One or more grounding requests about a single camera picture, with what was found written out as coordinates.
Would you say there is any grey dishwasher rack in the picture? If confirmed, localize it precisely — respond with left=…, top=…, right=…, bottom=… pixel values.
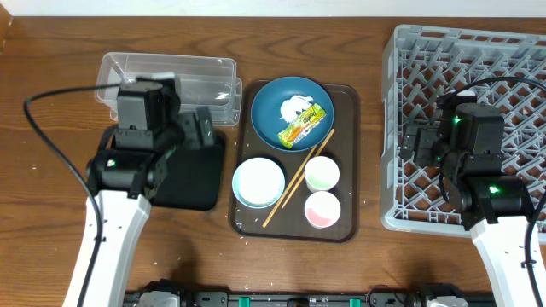
left=380, top=25, right=545, bottom=237

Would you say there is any yellow green snack wrapper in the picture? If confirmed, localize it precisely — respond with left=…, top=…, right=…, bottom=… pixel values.
left=278, top=103, right=327, bottom=149

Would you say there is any white tissue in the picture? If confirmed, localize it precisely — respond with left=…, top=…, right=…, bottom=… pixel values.
left=280, top=95, right=313, bottom=123

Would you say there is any white cup green inside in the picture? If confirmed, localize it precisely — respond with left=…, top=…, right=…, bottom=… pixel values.
left=305, top=156, right=340, bottom=193

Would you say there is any white cup pink inside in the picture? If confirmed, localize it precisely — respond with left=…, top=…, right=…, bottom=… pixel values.
left=304, top=191, right=341, bottom=229

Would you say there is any brown serving tray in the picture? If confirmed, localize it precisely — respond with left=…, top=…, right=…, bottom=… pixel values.
left=229, top=77, right=360, bottom=243

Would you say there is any light blue rice bowl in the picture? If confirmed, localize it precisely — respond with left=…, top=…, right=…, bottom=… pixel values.
left=232, top=158, right=286, bottom=209

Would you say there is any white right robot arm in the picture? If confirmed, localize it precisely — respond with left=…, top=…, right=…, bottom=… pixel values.
left=400, top=103, right=545, bottom=306

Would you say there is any black plastic tray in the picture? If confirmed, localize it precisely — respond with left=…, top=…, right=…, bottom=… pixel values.
left=151, top=136, right=225, bottom=211

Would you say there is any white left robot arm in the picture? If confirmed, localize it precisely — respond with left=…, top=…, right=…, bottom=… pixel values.
left=64, top=72, right=225, bottom=306

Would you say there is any wooden chopstick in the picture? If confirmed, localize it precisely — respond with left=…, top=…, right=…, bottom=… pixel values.
left=281, top=129, right=335, bottom=209
left=262, top=145, right=317, bottom=228

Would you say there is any dark blue plate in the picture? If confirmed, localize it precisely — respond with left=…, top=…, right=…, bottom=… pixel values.
left=250, top=77, right=335, bottom=152

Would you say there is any clear plastic waste bin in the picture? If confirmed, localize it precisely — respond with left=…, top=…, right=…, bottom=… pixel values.
left=96, top=52, right=242, bottom=126

